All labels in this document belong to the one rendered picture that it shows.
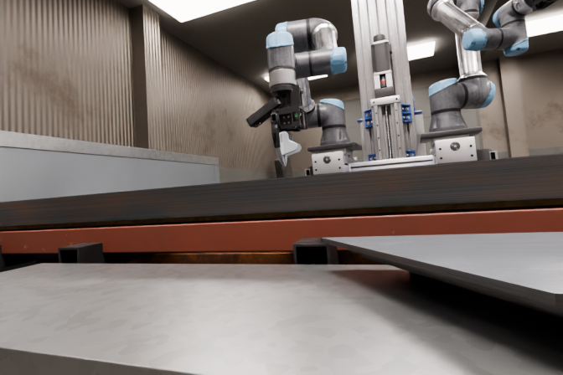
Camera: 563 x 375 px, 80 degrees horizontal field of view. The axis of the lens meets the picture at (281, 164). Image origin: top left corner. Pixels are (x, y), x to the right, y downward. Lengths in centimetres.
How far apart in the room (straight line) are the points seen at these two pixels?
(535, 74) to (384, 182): 845
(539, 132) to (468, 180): 820
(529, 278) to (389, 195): 28
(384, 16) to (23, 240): 172
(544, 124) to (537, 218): 823
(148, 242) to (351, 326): 46
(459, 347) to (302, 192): 32
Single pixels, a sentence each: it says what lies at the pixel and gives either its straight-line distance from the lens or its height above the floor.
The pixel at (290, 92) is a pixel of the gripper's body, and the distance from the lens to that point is 91.
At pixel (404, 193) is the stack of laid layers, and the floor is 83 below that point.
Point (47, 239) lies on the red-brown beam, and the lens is 85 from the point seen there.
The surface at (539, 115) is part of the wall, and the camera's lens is 874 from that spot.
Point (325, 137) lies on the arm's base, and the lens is 160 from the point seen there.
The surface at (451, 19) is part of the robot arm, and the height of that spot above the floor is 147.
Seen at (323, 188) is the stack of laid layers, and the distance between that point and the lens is 50.
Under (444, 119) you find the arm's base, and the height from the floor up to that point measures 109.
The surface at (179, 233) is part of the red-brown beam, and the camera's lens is 61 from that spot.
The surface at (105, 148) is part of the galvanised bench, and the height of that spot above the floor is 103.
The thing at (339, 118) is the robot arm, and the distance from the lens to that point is 162.
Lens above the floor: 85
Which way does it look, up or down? 4 degrees up
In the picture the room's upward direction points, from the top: 4 degrees counter-clockwise
